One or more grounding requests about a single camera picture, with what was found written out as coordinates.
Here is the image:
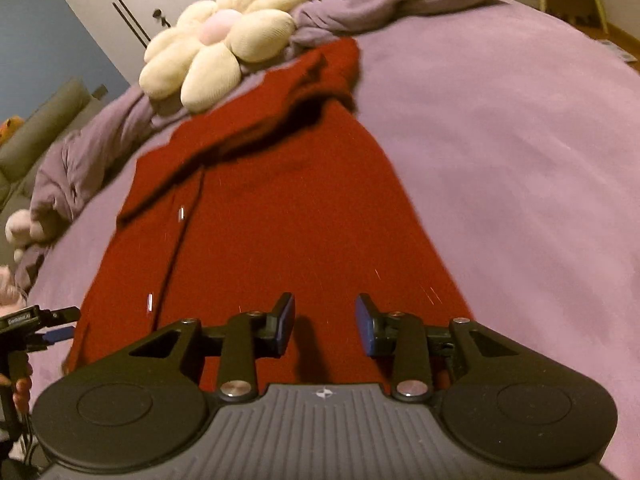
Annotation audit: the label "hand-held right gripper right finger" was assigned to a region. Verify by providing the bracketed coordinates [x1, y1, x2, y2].
[354, 293, 523, 402]

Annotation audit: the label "red knit sweater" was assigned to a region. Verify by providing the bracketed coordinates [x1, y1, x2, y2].
[62, 37, 473, 393]

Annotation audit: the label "person's left hand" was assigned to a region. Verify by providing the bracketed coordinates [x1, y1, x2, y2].
[0, 360, 34, 413]

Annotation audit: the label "papers on floor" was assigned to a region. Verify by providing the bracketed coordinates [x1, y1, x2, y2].
[597, 39, 640, 64]

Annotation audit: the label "orange plush toy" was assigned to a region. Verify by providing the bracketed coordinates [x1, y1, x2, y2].
[0, 116, 25, 147]

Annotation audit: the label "cream flower-shaped pillow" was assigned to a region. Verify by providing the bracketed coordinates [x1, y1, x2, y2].
[138, 0, 315, 113]

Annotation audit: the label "grey sofa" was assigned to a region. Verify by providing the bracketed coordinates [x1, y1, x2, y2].
[0, 79, 108, 221]

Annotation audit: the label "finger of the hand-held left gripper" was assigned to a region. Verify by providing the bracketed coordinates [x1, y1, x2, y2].
[31, 306, 82, 347]

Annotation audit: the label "purple bed sheet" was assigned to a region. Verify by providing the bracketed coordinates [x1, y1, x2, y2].
[14, 0, 640, 480]

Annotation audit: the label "pale pink plush toy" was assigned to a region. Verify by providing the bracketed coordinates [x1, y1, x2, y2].
[5, 209, 45, 263]

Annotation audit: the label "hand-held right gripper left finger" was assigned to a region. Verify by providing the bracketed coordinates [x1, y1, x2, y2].
[127, 292, 297, 403]

